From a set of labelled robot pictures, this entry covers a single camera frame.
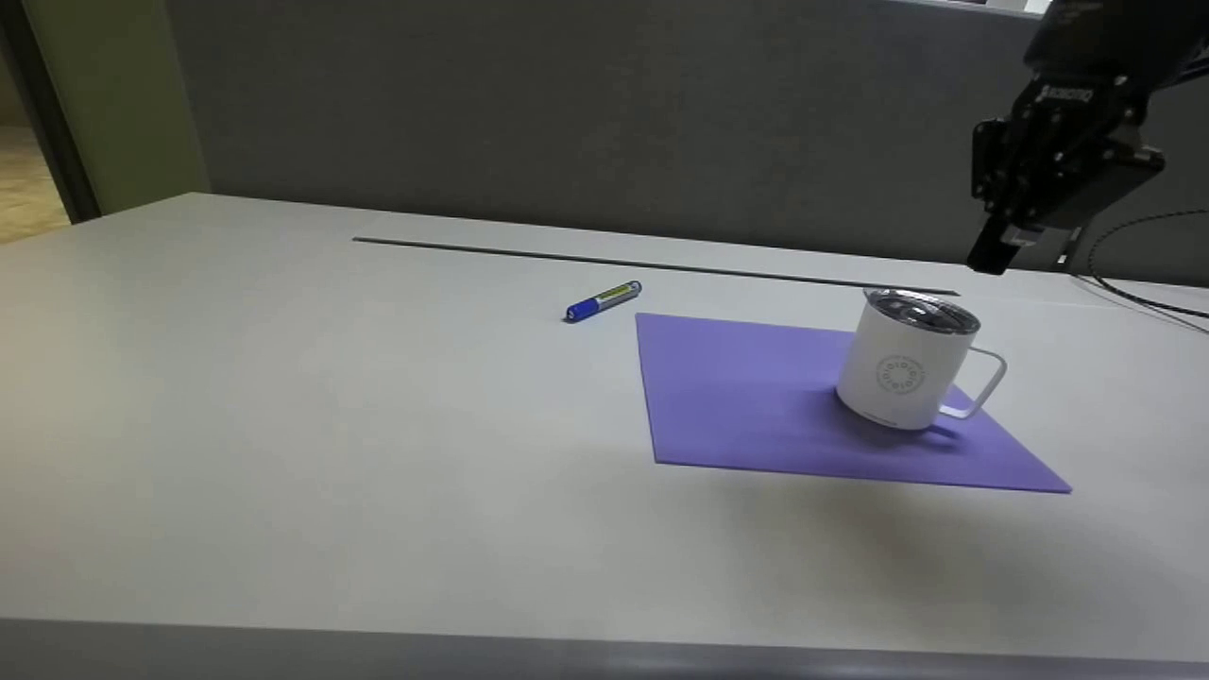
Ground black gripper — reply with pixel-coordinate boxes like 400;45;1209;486
964;76;1109;279

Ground white thermocup mug with handle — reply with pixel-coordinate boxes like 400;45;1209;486
831;285;1011;434

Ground purple rectangular mat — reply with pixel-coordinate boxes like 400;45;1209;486
632;309;1074;497

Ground blue marker pen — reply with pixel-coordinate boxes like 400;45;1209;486
559;274;647;330

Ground grey desk partition panel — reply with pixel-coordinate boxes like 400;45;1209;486
162;0;1209;285

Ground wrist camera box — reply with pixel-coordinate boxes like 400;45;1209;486
1069;132;1166;236

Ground black cable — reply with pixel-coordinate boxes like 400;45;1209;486
1076;204;1209;326

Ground dark door frame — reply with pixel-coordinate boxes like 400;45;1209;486
0;0;107;228

